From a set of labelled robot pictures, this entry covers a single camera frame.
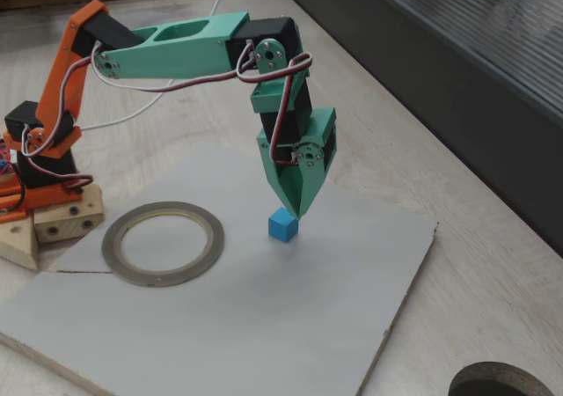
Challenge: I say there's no blue cube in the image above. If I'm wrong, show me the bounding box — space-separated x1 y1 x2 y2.
267 207 300 242

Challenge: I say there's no white laminated board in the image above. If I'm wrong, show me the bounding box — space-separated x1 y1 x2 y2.
0 143 440 396

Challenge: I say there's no ribbed glass desk partition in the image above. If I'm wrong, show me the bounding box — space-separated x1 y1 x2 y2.
266 0 563 259

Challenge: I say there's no red controller circuit board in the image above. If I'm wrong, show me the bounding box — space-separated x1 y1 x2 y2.
0 135 19 181

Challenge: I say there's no grey ring of tape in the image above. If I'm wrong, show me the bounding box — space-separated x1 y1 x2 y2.
101 201 226 289

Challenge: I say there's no white USB cable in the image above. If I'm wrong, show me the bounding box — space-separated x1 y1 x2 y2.
80 0 233 131

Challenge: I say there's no wooden arm base mount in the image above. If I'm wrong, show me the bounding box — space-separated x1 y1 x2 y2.
0 183 106 272

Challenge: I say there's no round table cable hole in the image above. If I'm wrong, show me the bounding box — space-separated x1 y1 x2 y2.
447 361 556 396

